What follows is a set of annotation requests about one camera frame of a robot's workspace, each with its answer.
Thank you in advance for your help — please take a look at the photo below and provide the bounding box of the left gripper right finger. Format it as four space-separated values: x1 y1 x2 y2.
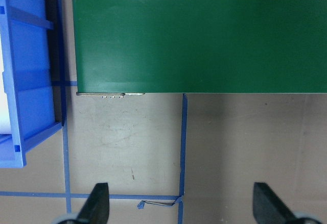
252 182 297 224

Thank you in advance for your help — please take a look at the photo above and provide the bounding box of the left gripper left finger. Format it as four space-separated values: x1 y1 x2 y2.
76 183 110 224

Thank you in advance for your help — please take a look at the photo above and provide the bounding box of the blue bin with buttons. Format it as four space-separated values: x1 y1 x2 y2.
1 0 61 168

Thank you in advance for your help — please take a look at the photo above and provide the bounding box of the white foam pad source bin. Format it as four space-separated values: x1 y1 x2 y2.
0 53 12 134

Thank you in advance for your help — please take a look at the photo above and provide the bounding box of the green conveyor belt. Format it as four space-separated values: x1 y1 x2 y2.
72 0 326 95

